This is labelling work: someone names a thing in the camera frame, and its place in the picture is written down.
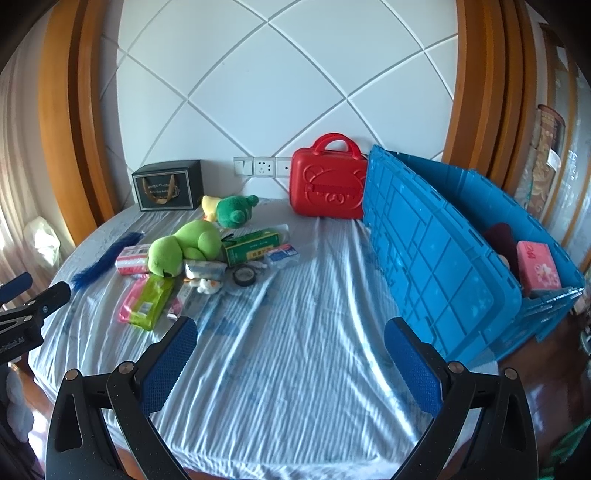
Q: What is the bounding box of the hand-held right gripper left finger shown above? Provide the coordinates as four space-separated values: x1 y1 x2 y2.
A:
45 316 199 480

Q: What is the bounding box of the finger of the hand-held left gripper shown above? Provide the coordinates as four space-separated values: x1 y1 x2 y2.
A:
0 281 73 335
0 272 34 308

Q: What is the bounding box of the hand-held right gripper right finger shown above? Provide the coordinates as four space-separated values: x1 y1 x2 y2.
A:
384 316 539 480

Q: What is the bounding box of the light green frog plush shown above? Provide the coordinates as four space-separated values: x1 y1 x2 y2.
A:
148 220 227 278

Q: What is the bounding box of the blue plastic crate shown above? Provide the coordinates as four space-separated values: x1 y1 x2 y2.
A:
361 145 586 367

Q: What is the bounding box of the green cardboard box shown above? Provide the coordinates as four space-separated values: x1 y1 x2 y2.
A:
223 229 283 267

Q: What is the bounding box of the white plastic bag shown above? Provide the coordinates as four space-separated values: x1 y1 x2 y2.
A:
23 217 62 268

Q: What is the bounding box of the green wipes packet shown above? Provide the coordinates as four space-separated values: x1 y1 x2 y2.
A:
130 275 175 332

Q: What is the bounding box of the blue feather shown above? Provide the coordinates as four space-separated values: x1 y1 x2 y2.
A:
71 232 141 291

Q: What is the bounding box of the pink packet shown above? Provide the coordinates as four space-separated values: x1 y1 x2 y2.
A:
119 275 153 324

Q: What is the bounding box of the red white box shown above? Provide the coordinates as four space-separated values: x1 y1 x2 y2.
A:
115 246 151 276

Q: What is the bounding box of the white plastic packet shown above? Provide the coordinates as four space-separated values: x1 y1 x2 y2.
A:
184 259 228 280

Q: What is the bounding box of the sheer curtain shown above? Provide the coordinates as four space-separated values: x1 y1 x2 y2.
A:
0 60 61 278

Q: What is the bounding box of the dark red cloth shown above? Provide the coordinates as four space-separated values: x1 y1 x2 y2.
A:
482 223 518 259

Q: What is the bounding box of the blue white tissue pack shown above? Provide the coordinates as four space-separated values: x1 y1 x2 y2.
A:
265 244 300 271

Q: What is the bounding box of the pink tissue box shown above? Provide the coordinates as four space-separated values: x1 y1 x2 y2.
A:
516 241 562 297

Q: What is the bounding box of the yellow plush toy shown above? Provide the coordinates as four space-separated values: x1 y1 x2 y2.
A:
202 195 225 223

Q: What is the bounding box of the dark green frog plush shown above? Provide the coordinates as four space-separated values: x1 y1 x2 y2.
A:
216 195 259 229

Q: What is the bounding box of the black gift box gold ribbon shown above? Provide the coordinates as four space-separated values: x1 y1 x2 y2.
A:
132 160 204 212

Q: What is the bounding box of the green fabric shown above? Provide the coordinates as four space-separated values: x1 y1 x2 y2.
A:
540 425 591 480

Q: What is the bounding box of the red plastic suitcase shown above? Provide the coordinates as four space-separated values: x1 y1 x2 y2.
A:
289 133 369 220

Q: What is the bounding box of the patterned folded quilt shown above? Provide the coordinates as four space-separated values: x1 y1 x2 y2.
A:
515 104 566 217

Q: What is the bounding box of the wooden wall frame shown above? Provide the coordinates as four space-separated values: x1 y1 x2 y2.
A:
38 0 127 247
441 0 561 195

